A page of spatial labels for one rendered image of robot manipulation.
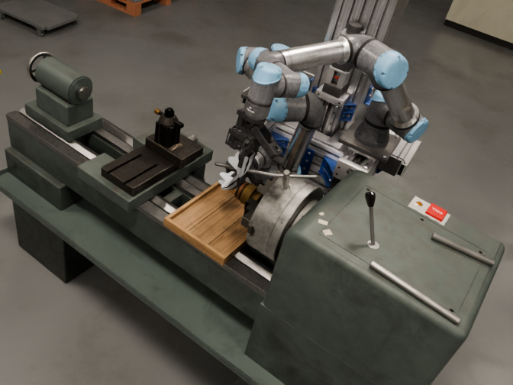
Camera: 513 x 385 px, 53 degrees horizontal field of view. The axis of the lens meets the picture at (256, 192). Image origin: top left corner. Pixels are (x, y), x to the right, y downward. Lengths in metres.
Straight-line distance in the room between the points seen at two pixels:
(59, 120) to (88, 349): 1.11
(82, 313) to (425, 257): 1.82
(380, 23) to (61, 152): 1.47
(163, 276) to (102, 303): 0.66
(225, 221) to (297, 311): 0.52
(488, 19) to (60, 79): 6.60
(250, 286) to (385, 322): 0.55
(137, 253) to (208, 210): 0.44
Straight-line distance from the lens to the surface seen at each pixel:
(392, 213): 1.77
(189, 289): 2.26
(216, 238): 1.99
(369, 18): 2.29
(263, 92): 1.46
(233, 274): 1.94
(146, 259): 2.36
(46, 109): 2.53
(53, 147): 2.43
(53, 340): 2.77
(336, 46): 1.78
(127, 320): 2.81
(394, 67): 1.76
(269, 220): 1.72
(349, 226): 1.64
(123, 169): 2.13
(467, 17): 8.13
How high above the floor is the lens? 2.30
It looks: 39 degrees down
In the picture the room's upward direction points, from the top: 14 degrees clockwise
